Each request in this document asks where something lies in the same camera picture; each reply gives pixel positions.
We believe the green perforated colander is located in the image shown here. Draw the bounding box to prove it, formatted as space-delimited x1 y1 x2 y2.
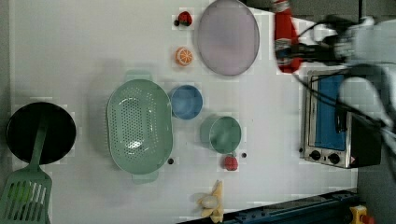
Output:
106 70 173 185

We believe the red ketchup bottle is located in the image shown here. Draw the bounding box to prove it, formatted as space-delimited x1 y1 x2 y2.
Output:
272 0 302 74

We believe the peeled banana toy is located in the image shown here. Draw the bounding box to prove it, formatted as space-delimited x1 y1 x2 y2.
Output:
197 180 224 224

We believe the dark blue crate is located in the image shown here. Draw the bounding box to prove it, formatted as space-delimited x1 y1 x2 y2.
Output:
183 189 359 224

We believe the yellow red toy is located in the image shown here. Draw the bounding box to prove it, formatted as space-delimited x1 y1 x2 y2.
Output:
349 205 376 224

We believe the lilac round plate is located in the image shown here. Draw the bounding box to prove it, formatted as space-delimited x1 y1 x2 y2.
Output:
196 0 260 76

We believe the orange slice toy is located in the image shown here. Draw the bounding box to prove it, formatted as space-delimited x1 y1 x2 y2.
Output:
175 47 193 66

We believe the black toaster oven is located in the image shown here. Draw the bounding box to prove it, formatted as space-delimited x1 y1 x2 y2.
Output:
303 70 382 169

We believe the green slotted spatula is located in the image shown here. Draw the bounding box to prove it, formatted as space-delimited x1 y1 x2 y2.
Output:
1 124 52 224

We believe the green metal mug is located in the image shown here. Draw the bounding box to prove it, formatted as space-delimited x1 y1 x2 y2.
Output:
200 116 242 154

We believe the blue small bowl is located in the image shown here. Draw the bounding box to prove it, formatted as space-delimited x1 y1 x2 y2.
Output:
169 85 204 120

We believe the red strawberry toy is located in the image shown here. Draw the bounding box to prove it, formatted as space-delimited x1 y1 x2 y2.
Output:
174 11 192 26

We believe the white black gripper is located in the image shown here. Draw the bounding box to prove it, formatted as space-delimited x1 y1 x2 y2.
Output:
290 15 375 64

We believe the black round pan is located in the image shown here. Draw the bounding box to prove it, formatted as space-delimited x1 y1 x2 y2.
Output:
6 102 77 164

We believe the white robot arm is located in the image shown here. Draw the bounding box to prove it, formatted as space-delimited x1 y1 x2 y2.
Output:
287 15 395 154

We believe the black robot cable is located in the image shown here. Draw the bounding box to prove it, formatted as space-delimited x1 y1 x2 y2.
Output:
292 18 396 185

